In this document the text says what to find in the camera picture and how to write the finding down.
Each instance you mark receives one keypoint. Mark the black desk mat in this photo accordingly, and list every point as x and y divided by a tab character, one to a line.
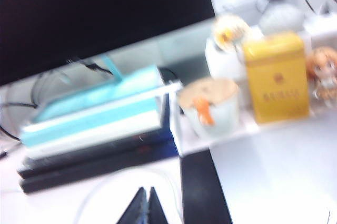
202	189

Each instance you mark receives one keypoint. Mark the white desk gadget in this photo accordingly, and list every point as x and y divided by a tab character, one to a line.
323	23

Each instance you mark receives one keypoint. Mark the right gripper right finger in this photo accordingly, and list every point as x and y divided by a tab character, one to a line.
156	210

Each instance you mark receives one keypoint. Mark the white book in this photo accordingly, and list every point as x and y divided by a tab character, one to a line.
92	138

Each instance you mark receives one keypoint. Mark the sunflower plush toy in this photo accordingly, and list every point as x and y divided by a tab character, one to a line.
226	34

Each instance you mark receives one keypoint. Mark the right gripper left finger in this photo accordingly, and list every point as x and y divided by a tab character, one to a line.
137	210

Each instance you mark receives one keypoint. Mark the black AOC monitor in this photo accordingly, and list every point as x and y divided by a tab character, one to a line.
92	10

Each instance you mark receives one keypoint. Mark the yellow tin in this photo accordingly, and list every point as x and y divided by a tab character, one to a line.
276	89

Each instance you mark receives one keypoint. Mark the white tall container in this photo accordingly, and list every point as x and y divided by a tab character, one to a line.
223	63

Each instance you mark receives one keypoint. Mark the white cup cork lid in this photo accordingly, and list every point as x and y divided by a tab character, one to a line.
223	118

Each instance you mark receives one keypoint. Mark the orange haired figurine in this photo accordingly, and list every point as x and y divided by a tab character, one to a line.
321	68

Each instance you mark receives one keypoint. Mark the white desk shelf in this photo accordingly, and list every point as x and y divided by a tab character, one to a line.
184	139

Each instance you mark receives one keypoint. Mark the teal book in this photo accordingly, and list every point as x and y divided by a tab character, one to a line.
92	121

